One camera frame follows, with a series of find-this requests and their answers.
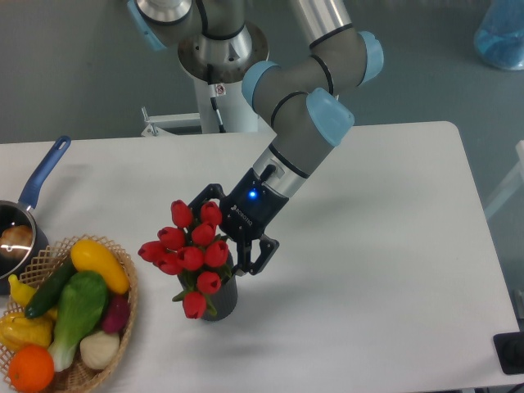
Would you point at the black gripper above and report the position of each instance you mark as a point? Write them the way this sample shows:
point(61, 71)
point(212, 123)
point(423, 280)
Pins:
point(248, 208)

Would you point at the red tulip bouquet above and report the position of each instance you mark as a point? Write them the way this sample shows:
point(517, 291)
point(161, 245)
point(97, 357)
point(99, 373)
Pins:
point(186, 245)

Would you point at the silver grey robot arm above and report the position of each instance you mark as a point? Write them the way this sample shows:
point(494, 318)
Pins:
point(216, 43)

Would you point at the dark grey ribbed vase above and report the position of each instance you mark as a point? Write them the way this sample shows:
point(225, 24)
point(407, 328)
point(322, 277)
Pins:
point(209, 293)

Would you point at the purple red radish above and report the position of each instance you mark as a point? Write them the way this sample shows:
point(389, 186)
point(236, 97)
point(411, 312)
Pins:
point(117, 315)

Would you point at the yellow squash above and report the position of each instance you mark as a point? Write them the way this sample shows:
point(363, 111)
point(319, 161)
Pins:
point(88, 255)

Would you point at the green bok choy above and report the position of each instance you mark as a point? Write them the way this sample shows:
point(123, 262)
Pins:
point(80, 307)

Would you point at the white garlic bulb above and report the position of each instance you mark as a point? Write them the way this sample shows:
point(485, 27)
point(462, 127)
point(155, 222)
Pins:
point(99, 349)

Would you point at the dark green cucumber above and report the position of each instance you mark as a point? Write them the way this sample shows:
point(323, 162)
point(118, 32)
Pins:
point(49, 292)

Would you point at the brown bread roll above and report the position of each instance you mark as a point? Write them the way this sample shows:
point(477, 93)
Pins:
point(16, 242)

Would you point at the small yellow banana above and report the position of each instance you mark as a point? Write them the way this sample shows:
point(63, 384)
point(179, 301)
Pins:
point(20, 295)

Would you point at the yellow bell pepper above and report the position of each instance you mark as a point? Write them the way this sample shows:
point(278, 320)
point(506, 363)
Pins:
point(17, 331)

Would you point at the orange fruit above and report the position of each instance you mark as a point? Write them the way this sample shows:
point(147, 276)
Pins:
point(31, 369)

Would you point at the black device at edge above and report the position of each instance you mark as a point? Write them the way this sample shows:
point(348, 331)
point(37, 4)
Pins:
point(509, 348)

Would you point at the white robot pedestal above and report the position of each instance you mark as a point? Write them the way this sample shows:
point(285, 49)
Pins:
point(221, 108)

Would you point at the blue handled saucepan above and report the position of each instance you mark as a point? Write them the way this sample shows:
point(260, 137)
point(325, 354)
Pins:
point(20, 212)

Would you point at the white frame at right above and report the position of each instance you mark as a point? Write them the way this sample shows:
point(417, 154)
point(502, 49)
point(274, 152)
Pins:
point(511, 182)

